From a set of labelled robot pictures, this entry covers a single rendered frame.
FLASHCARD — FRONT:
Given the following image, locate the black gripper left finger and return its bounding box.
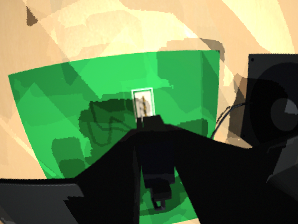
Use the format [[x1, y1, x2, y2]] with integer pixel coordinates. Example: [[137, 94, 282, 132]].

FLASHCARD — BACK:
[[0, 129, 141, 224]]

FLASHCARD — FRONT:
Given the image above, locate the black cooling fan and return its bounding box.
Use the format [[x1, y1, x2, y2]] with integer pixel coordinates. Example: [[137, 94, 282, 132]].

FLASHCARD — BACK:
[[239, 52, 298, 147]]

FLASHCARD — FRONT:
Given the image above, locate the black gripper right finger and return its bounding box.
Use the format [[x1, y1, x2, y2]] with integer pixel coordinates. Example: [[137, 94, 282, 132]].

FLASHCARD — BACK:
[[165, 124, 298, 224]]

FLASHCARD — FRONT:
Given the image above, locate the green circuit board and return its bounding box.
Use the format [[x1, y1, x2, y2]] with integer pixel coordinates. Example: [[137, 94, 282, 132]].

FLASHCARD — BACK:
[[8, 49, 221, 224]]

